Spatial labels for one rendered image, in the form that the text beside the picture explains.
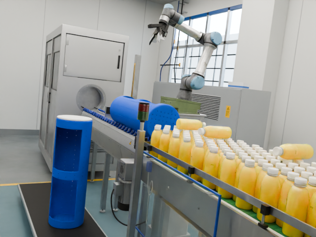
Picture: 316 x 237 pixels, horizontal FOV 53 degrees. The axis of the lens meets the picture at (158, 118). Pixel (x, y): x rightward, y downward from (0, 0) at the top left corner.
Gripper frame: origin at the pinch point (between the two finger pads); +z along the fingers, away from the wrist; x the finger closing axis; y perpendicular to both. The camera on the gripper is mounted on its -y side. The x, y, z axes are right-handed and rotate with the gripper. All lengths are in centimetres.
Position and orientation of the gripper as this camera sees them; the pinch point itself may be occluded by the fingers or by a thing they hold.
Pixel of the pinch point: (153, 43)
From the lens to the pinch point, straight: 259.8
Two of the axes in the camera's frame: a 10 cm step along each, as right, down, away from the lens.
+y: 7.9, 3.5, 5.0
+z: -3.3, 9.3, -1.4
